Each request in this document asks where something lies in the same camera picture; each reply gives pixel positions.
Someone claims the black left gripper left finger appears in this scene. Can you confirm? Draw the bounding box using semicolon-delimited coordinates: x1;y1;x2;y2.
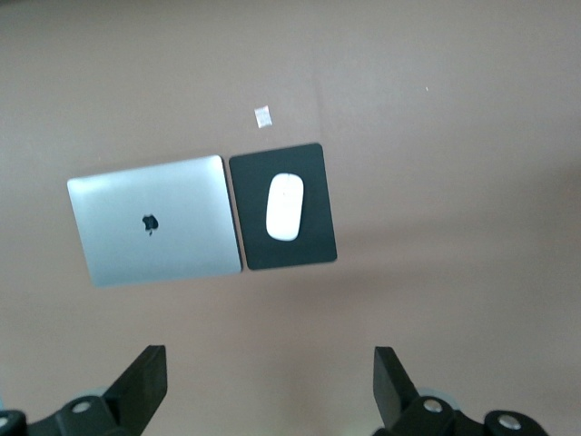
40;344;169;436

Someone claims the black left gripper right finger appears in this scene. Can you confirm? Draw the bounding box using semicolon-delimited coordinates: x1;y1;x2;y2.
372;345;487;436

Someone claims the white computer mouse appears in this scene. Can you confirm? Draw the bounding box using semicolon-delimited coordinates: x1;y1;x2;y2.
264;172;306;243

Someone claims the black mouse pad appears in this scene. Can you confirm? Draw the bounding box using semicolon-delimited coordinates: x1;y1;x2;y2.
227;142;339;273

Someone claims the silver laptop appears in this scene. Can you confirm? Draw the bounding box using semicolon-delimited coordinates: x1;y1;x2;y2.
65;154;243;289

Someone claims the small square tape patch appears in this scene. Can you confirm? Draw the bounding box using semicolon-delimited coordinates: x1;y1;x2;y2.
254;104;274;130

